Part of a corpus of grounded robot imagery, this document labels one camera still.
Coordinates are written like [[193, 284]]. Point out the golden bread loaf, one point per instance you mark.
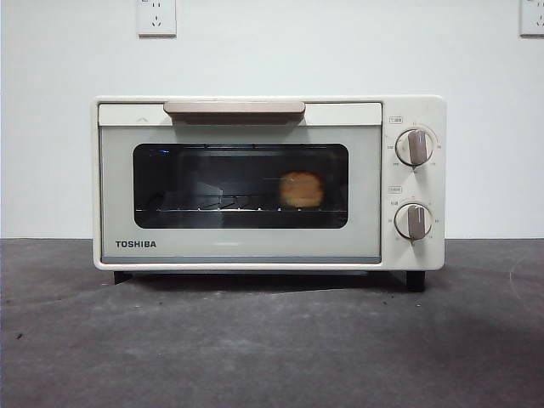
[[302, 190]]

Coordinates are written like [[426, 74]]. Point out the cream Toshiba toaster oven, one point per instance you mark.
[[425, 187]]

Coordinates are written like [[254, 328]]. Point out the cream timer knob brown grip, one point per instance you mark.
[[413, 221]]

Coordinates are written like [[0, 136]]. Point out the cream temperature knob brown grip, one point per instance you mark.
[[415, 147]]

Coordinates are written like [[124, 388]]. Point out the white wall socket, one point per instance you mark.
[[156, 19], [533, 19]]

